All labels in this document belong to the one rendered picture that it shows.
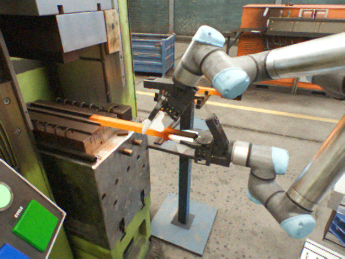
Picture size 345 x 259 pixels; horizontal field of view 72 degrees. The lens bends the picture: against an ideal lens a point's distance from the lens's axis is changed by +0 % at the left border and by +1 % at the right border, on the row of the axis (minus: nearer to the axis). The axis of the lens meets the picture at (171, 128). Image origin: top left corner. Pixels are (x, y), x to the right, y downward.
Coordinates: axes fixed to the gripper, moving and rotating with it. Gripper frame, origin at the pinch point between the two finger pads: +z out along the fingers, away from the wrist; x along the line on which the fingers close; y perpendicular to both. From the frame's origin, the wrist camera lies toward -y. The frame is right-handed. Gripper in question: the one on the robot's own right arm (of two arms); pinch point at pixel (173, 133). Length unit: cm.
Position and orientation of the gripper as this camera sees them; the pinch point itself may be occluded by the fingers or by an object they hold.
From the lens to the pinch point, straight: 79.5
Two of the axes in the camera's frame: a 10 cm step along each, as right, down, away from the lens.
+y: 0.1, 8.7, 4.9
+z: -9.3, -1.8, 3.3
